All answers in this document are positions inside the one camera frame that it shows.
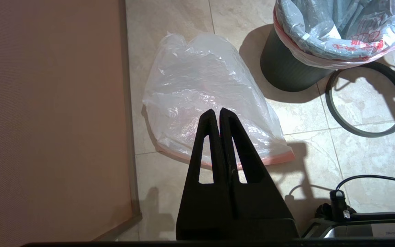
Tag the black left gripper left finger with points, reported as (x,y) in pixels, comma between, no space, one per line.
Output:
(207,212)

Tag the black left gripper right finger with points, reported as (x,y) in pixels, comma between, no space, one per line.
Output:
(259,212)

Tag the spare white red plastic bag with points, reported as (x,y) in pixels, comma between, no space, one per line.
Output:
(321,51)

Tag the white and red plastic bag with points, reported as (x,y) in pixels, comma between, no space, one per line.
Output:
(201,85)

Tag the black round trash bin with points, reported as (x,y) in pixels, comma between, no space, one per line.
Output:
(286,72)

